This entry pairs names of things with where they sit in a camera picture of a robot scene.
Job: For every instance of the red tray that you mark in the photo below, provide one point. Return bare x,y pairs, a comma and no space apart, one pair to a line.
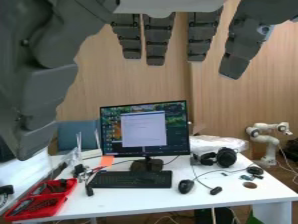
34,206
54,186

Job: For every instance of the black headphones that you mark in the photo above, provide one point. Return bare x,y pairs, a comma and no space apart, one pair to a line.
226,157

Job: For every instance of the black computer mouse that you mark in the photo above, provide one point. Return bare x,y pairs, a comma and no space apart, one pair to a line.
185,186

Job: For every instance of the orange paper note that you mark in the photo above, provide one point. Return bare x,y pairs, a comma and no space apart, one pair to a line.
106,161

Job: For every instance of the white desk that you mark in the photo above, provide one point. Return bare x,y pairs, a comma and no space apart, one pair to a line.
137,204

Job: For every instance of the computer monitor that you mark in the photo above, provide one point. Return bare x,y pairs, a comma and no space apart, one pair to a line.
143,128

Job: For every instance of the small white jointed device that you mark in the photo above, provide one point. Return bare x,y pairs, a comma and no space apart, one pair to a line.
264,140

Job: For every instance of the white router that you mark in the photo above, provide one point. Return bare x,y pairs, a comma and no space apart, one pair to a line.
88,151

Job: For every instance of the black keyboard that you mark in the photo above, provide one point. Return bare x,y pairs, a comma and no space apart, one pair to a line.
130,179

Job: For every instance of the white plastic bag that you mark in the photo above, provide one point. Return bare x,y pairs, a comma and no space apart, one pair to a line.
217,143

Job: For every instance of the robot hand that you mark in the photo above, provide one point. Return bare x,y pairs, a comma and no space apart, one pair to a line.
34,66

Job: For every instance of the small black device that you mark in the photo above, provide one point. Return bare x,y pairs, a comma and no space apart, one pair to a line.
89,191

